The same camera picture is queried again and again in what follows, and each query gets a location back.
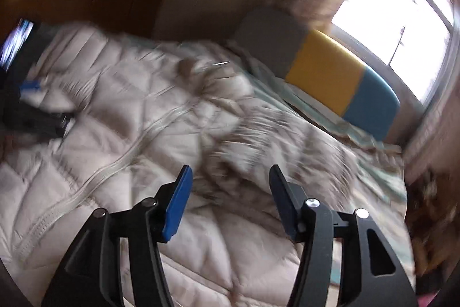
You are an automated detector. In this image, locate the beige quilted down jacket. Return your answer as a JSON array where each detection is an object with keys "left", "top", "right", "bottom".
[{"left": 1, "top": 24, "right": 357, "bottom": 306}]

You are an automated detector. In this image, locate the striped bed cover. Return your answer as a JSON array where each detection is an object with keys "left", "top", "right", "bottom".
[{"left": 224, "top": 41, "right": 415, "bottom": 284}]

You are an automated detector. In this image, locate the window with white frame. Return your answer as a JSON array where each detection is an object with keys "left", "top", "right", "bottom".
[{"left": 331, "top": 0, "right": 455, "bottom": 106}]

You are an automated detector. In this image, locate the right floral curtain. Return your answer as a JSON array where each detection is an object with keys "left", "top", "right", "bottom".
[{"left": 402, "top": 50, "right": 460, "bottom": 186}]

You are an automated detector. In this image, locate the grey yellow blue headboard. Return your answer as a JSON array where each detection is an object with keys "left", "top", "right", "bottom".
[{"left": 233, "top": 7, "right": 400, "bottom": 141}]

